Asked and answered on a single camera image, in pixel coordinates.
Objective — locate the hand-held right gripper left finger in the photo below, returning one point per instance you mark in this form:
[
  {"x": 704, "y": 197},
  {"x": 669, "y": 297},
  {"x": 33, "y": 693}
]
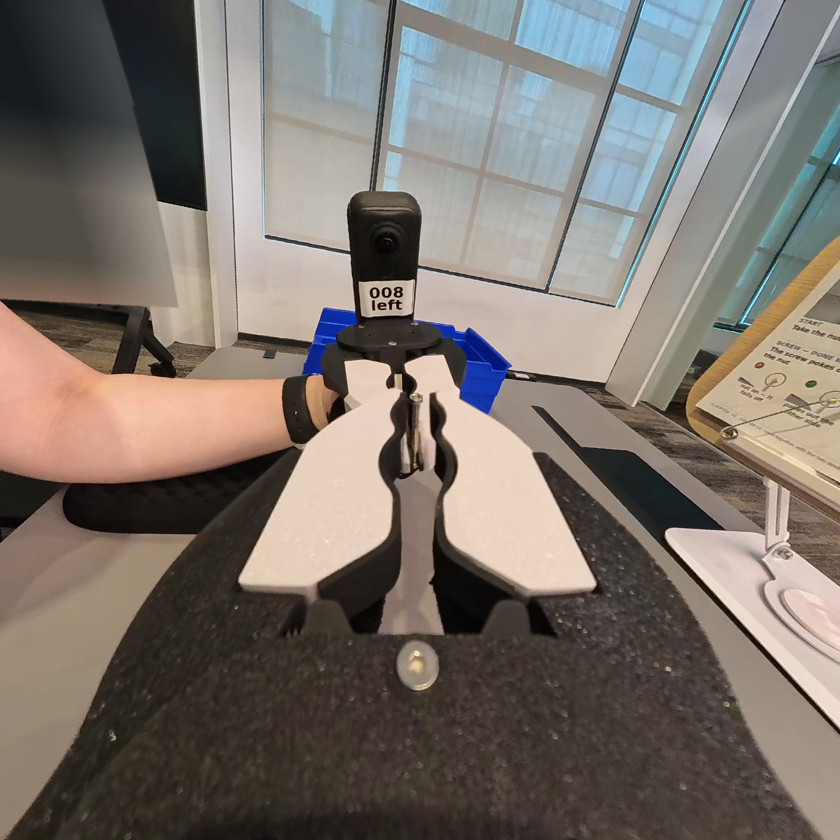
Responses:
[{"x": 328, "y": 512}]

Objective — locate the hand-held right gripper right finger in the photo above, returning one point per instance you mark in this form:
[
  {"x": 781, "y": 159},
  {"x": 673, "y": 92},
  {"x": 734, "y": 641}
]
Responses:
[{"x": 505, "y": 512}]

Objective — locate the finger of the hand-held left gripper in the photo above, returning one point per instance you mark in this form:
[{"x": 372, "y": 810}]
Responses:
[
  {"x": 367, "y": 380},
  {"x": 438, "y": 377}
]

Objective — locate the blue plastic bin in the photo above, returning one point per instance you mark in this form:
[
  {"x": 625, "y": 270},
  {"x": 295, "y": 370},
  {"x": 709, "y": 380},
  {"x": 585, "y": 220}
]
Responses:
[{"x": 482, "y": 367}]

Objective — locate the metal screw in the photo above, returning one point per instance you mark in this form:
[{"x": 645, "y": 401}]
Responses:
[{"x": 416, "y": 426}]

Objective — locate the person's left forearm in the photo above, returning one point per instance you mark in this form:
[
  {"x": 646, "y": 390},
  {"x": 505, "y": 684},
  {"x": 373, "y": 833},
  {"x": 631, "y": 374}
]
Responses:
[{"x": 131, "y": 420}]

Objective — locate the grey desk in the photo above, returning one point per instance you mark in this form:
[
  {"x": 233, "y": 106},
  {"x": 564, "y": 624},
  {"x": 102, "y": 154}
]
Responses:
[{"x": 52, "y": 590}]

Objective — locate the person's left hand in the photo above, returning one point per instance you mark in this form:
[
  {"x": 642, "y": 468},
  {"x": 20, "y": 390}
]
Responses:
[{"x": 325, "y": 403}]

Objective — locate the black wrist band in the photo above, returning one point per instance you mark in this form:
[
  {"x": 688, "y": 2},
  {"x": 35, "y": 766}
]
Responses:
[{"x": 298, "y": 410}]

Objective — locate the black wrist rest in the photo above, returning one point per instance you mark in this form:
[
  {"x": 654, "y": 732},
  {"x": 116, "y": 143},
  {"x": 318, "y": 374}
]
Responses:
[{"x": 164, "y": 505}]

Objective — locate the large gridded window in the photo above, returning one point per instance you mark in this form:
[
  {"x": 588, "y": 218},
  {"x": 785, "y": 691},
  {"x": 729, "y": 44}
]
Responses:
[{"x": 492, "y": 131}]

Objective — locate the black display screen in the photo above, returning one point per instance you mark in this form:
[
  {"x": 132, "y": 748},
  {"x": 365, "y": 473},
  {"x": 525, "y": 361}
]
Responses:
[{"x": 164, "y": 98}]

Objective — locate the printed instruction sheet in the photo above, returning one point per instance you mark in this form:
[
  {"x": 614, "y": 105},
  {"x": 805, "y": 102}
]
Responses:
[{"x": 787, "y": 380}]

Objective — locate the glass partition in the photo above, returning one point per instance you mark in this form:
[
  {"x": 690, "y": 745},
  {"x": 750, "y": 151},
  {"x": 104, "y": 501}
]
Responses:
[{"x": 787, "y": 229}]

